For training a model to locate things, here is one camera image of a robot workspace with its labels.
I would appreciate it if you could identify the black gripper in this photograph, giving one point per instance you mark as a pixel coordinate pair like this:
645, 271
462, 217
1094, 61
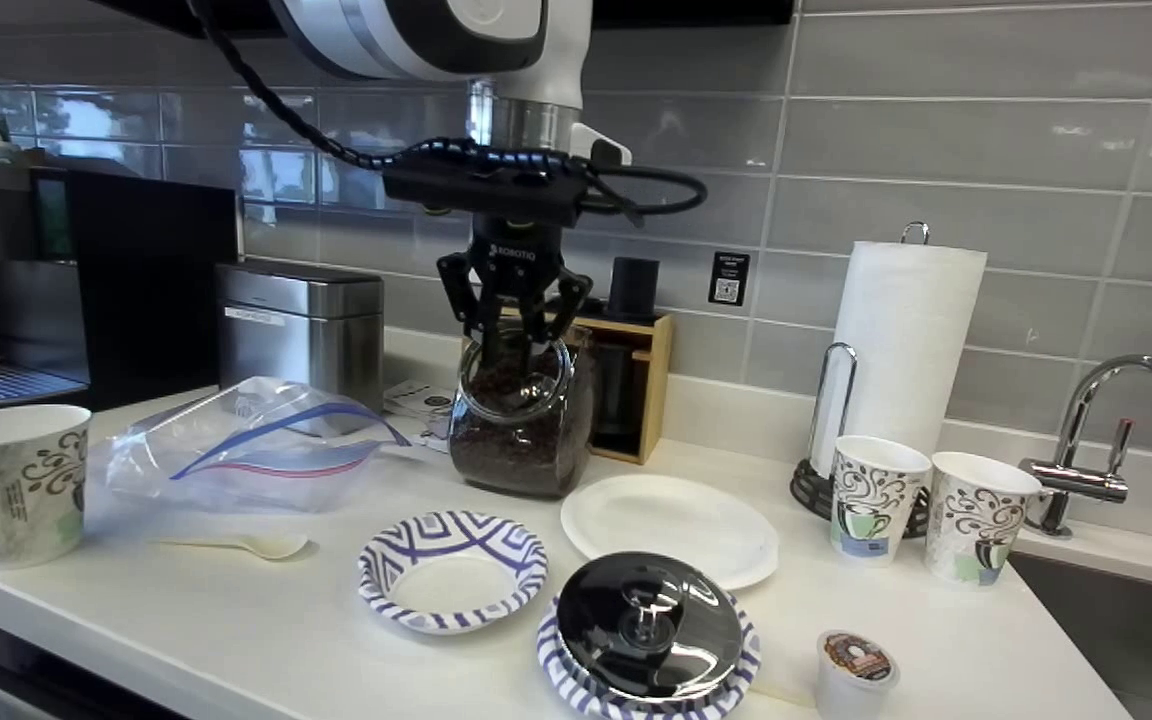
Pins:
513, 266

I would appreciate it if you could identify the chrome jar lid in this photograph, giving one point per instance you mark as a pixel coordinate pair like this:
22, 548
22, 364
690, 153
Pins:
636, 601

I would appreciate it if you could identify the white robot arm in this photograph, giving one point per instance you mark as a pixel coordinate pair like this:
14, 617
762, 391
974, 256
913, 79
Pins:
521, 61

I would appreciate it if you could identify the glass coffee bean jar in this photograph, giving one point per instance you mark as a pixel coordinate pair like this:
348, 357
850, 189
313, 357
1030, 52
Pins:
521, 434

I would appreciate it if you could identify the white plastic spoon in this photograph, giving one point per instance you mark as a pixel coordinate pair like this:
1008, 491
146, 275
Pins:
269, 548

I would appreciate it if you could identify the black coffee machine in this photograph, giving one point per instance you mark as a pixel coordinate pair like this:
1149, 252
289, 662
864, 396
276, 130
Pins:
109, 286

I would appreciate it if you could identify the coffee pod capsule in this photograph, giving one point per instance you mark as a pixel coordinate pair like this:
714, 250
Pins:
854, 678

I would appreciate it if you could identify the wooden pod organizer rack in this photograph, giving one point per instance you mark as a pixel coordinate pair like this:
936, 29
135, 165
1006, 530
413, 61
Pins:
633, 383

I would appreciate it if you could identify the black pod holder box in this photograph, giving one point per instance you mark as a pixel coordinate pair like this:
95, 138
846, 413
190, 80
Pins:
633, 289

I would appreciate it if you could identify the steel compost bin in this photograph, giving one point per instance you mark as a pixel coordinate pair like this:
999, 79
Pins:
313, 324

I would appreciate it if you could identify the blue patterned paper bowl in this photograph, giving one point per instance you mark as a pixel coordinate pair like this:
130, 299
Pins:
454, 569

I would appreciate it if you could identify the clear zip plastic bag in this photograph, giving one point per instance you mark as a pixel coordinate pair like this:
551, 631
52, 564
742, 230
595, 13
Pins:
250, 447

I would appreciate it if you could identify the blue patterned paper plate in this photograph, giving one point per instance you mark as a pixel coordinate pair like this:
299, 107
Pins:
645, 684

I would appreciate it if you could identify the patterned paper cup by towel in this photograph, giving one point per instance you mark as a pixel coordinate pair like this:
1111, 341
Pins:
874, 493

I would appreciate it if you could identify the paper towel roll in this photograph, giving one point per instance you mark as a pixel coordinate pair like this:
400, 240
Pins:
895, 357

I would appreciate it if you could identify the patterned paper cup near edge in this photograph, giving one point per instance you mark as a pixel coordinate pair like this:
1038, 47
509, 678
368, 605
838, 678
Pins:
43, 481

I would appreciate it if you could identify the chrome kitchen faucet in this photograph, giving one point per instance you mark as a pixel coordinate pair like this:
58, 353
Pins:
1060, 472

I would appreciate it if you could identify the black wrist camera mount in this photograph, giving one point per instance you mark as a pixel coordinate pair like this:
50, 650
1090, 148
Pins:
457, 175

